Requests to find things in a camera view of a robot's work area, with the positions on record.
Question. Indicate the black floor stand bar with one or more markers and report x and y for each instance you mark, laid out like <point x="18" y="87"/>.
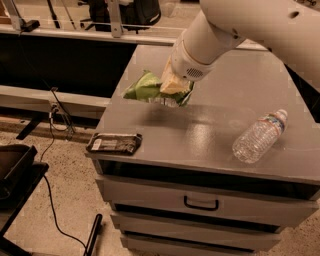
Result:
<point x="93" y="235"/>

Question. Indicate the dark rxbar chocolate bar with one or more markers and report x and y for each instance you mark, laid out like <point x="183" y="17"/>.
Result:
<point x="120" y="144"/>

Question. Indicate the clear plastic water bottle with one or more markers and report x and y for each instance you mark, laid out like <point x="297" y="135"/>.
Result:
<point x="253" y="143"/>

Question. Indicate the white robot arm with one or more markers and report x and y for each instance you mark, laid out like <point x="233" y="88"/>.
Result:
<point x="288" y="29"/>

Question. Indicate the black drawer handle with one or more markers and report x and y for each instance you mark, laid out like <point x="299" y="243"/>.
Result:
<point x="201" y="205"/>

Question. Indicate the grey drawer cabinet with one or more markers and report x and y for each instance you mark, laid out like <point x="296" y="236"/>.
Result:
<point x="187" y="151"/>

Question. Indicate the black office chair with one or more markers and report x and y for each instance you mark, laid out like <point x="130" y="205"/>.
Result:
<point x="135" y="14"/>

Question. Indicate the green jalapeno chip bag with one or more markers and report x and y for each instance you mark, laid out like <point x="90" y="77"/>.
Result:
<point x="147" y="89"/>

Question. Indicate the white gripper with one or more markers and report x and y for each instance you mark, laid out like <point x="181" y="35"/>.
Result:
<point x="186" y="65"/>

